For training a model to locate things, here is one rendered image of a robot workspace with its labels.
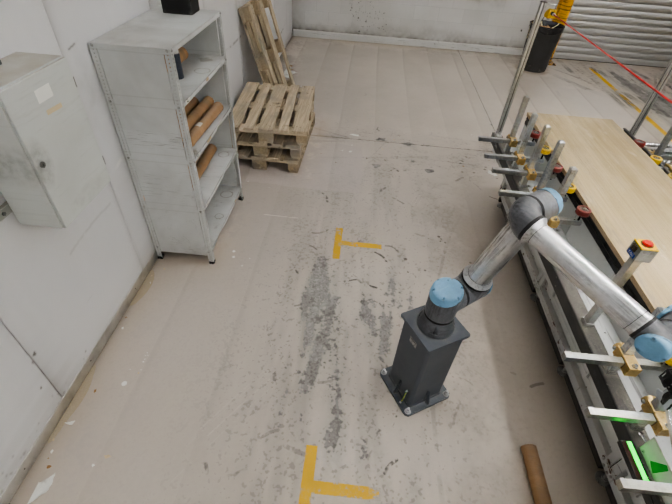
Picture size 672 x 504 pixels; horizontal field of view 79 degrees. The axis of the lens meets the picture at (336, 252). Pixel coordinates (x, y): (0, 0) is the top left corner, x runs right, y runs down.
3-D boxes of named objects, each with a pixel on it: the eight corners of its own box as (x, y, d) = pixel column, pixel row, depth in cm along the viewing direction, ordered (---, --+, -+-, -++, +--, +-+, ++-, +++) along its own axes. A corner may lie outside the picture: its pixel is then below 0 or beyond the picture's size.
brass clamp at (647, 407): (653, 435, 148) (661, 429, 145) (636, 400, 158) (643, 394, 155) (670, 437, 148) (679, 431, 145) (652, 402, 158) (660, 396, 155)
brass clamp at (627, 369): (622, 375, 168) (628, 369, 164) (608, 348, 178) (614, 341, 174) (637, 377, 167) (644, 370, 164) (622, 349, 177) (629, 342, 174)
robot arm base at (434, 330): (430, 344, 198) (435, 332, 191) (409, 316, 210) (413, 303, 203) (461, 332, 204) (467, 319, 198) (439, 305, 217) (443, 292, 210)
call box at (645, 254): (631, 263, 168) (642, 249, 162) (624, 251, 173) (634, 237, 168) (649, 264, 167) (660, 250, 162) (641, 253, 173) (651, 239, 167)
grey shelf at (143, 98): (157, 258, 316) (86, 42, 211) (197, 193, 382) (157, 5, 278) (214, 264, 314) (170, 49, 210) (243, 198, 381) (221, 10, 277)
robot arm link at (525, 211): (502, 198, 144) (681, 355, 111) (525, 189, 149) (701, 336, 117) (488, 220, 153) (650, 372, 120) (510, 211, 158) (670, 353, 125)
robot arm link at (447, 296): (417, 307, 202) (425, 283, 190) (442, 294, 209) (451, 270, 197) (439, 328, 193) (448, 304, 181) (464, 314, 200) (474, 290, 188)
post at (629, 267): (583, 326, 198) (634, 260, 168) (580, 318, 202) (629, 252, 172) (593, 327, 198) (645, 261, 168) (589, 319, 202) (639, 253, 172)
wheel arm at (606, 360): (562, 362, 170) (567, 357, 168) (560, 355, 173) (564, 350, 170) (667, 373, 169) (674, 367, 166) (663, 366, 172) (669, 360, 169)
